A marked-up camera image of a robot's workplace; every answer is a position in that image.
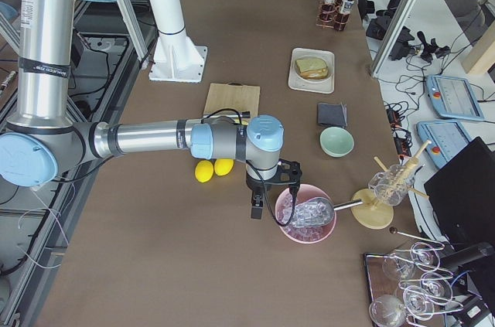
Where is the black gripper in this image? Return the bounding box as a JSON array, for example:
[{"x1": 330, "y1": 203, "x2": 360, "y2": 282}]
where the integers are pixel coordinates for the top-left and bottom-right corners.
[{"x1": 246, "y1": 166, "x2": 282, "y2": 220}]

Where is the bread slice with spread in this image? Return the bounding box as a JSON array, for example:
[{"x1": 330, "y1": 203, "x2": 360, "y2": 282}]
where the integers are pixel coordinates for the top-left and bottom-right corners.
[{"x1": 295, "y1": 56, "x2": 329, "y2": 73}]

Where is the cream rabbit tray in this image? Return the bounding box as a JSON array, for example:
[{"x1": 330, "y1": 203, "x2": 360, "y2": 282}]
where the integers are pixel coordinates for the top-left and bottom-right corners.
[{"x1": 288, "y1": 48, "x2": 335, "y2": 94}]

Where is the pink ice bowl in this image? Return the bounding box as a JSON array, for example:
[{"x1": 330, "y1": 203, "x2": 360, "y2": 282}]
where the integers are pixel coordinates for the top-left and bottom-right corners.
[{"x1": 275, "y1": 184, "x2": 336, "y2": 244}]

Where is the yellow lemon upper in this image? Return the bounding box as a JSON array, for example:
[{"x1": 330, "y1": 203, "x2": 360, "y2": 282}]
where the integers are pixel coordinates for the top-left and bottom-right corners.
[{"x1": 213, "y1": 158, "x2": 234, "y2": 176}]

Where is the yellow lemon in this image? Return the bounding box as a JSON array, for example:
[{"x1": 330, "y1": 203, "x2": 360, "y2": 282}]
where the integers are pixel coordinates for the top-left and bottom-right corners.
[
  {"x1": 194, "y1": 160, "x2": 214, "y2": 183},
  {"x1": 213, "y1": 158, "x2": 234, "y2": 176}
]

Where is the metal ice scoop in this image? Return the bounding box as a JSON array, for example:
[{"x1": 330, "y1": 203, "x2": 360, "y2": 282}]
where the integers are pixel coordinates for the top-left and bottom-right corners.
[{"x1": 289, "y1": 197, "x2": 364, "y2": 228}]

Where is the yellow lemon lower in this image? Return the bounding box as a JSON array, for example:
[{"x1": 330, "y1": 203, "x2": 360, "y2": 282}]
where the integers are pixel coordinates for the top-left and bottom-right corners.
[{"x1": 194, "y1": 160, "x2": 214, "y2": 183}]

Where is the green bowl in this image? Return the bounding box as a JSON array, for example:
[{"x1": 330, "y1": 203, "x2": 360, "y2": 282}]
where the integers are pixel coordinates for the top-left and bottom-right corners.
[{"x1": 319, "y1": 127, "x2": 355, "y2": 158}]

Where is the wooden cutting board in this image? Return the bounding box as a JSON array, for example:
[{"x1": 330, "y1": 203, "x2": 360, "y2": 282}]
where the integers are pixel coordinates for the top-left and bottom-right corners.
[{"x1": 203, "y1": 83, "x2": 261, "y2": 119}]

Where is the grey folded cloth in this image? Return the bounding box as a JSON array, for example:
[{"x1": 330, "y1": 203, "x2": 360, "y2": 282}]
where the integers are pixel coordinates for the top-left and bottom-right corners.
[{"x1": 317, "y1": 102, "x2": 347, "y2": 128}]

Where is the wooden cup stand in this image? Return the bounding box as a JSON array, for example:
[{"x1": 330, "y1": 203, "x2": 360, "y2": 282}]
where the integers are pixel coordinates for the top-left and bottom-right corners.
[{"x1": 351, "y1": 140, "x2": 432, "y2": 230}]

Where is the glass mug on stand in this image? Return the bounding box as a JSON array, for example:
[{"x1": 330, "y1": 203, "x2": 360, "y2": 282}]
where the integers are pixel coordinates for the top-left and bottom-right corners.
[{"x1": 368, "y1": 165, "x2": 415, "y2": 206}]

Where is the wine glass rack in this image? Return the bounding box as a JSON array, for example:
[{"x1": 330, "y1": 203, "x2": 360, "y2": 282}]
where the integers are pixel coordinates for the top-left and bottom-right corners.
[{"x1": 364, "y1": 240, "x2": 463, "y2": 326}]

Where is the teach pendant near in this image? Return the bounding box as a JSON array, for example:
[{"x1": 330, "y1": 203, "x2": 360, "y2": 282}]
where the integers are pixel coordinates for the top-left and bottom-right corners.
[{"x1": 416, "y1": 120, "x2": 472, "y2": 169}]

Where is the teach pendant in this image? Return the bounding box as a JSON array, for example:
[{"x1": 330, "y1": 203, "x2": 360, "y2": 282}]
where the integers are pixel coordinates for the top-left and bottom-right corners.
[
  {"x1": 425, "y1": 75, "x2": 485, "y2": 121},
  {"x1": 416, "y1": 120, "x2": 472, "y2": 169}
]

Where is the black laptop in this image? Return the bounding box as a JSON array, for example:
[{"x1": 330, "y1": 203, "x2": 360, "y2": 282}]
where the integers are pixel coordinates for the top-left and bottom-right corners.
[{"x1": 425, "y1": 137, "x2": 494, "y2": 244}]

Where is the teach pendant far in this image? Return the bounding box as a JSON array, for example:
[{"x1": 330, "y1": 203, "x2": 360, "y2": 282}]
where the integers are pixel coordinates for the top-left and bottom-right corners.
[{"x1": 425, "y1": 75, "x2": 485, "y2": 121}]

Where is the tea bottle bottom right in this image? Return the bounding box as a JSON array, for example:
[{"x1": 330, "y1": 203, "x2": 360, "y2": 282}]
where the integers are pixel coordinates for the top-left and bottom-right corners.
[{"x1": 340, "y1": 0, "x2": 354, "y2": 23}]

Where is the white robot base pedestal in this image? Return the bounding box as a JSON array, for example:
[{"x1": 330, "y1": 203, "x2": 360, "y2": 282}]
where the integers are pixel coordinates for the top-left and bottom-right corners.
[{"x1": 149, "y1": 0, "x2": 207, "y2": 83}]

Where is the copper wire bottle rack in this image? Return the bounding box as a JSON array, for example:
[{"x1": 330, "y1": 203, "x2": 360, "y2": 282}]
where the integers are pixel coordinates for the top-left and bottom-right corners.
[{"x1": 316, "y1": 0, "x2": 350, "y2": 32}]

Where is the aluminium frame post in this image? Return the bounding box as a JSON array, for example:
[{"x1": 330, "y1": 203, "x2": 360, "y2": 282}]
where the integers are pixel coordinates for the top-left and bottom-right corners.
[{"x1": 370, "y1": 0, "x2": 416, "y2": 78}]

